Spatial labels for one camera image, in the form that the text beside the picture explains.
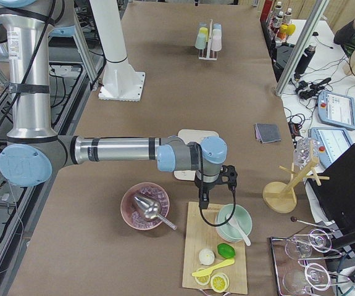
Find yellow plastic knife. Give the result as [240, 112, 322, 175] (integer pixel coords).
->
[191, 258, 235, 277]

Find upper teach pendant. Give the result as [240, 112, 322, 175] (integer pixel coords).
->
[317, 90, 355, 131]

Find left lemon slice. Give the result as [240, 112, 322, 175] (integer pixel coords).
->
[194, 274, 211, 286]

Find lower wine glass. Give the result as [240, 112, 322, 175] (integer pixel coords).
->
[282, 263, 331, 295]

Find white garlic bulb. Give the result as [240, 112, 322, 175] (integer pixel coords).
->
[198, 248, 215, 266]

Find pink bowl with ice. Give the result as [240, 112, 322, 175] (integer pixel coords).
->
[120, 183, 170, 231]

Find black water bottle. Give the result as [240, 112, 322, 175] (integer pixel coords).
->
[295, 43, 317, 75]

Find white pedestal column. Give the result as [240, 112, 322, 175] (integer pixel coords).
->
[90, 0, 146, 102]

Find metal ice scoop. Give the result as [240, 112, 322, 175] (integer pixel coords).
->
[133, 194, 177, 231]

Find folded grey cloth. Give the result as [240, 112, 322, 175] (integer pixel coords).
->
[254, 123, 281, 144]

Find white wire cup rack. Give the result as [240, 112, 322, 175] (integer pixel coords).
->
[197, 19, 222, 61]

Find teach pendant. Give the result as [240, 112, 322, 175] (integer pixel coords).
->
[309, 127, 353, 168]
[317, 90, 355, 131]

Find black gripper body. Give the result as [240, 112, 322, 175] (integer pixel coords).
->
[194, 165, 238, 189]

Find clear glass cup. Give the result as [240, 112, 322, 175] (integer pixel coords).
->
[294, 138, 320, 169]

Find wooden cup tree stand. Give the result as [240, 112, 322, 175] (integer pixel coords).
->
[262, 157, 330, 213]

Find lemon slice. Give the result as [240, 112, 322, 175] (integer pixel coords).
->
[210, 273, 230, 293]
[194, 274, 211, 286]

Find wine glass rack tray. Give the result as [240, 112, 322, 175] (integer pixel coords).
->
[269, 229, 351, 295]

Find green lime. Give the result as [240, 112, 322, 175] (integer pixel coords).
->
[217, 243, 236, 259]

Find upper wine glass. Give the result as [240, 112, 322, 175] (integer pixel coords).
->
[285, 229, 332, 260]

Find black monitor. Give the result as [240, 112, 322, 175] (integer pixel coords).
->
[308, 143, 355, 232]

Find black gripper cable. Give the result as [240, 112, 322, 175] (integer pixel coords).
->
[195, 143, 237, 229]

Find blue plastic cup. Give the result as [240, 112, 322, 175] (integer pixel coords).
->
[213, 23, 222, 30]

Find aluminium frame post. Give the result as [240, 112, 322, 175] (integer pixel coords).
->
[275, 0, 329, 97]

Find cream rabbit tray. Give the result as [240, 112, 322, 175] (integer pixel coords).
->
[174, 129, 219, 181]

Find green plastic cup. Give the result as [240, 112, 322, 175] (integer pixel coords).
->
[194, 33, 207, 50]

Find stacked green bowls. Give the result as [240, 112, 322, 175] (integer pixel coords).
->
[215, 203, 253, 243]

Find bamboo cutting board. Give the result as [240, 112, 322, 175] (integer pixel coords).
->
[182, 202, 248, 295]

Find lower teach pendant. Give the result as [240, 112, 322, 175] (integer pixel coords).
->
[309, 127, 353, 168]

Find white soup spoon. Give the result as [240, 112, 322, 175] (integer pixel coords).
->
[225, 215, 251, 247]

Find right lemon slice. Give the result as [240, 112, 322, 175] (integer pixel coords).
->
[210, 273, 230, 293]

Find pink plastic cup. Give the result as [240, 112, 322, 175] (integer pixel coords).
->
[211, 35, 222, 52]

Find yellow plastic cup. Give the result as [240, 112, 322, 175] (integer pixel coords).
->
[198, 27, 208, 36]

